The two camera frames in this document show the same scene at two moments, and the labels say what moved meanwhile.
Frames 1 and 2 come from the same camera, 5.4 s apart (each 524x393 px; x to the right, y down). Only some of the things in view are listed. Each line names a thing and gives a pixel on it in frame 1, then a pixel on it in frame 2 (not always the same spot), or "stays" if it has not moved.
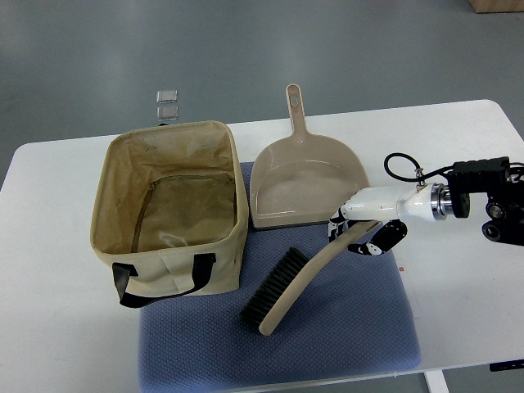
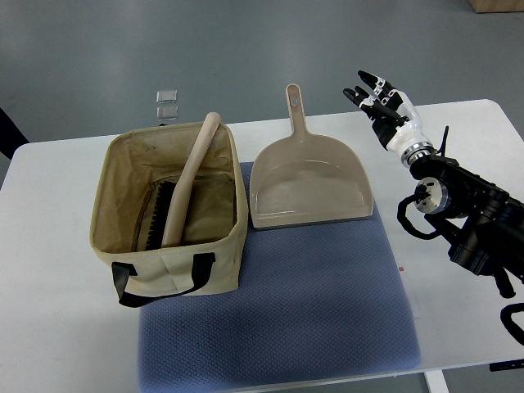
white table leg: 435,381 stays
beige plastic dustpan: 302,178 stays
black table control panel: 507,365 stays
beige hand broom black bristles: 291,277 to 169,202
